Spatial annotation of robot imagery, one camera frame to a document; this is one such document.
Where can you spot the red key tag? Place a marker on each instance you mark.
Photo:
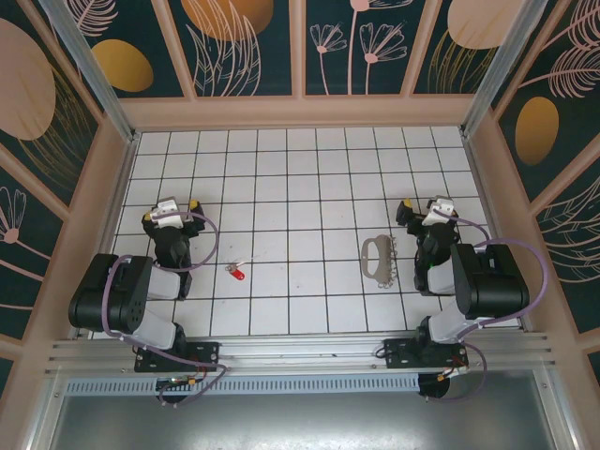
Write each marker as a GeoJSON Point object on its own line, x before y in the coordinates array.
{"type": "Point", "coordinates": [238, 274]}

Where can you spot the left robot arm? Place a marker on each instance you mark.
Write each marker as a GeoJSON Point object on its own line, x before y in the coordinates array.
{"type": "Point", "coordinates": [136, 309]}

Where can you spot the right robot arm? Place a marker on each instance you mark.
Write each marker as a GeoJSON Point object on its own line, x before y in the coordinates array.
{"type": "Point", "coordinates": [492, 281]}

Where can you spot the grey metal sheet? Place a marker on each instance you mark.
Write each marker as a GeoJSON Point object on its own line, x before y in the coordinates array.
{"type": "Point", "coordinates": [304, 422]}

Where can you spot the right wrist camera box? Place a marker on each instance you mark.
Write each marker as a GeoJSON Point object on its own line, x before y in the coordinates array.
{"type": "Point", "coordinates": [440, 211]}

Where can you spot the aluminium frame post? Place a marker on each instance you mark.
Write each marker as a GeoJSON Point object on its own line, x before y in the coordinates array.
{"type": "Point", "coordinates": [100, 89]}
{"type": "Point", "coordinates": [492, 79]}

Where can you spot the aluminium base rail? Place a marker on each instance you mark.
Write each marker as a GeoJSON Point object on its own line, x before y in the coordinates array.
{"type": "Point", "coordinates": [304, 349]}

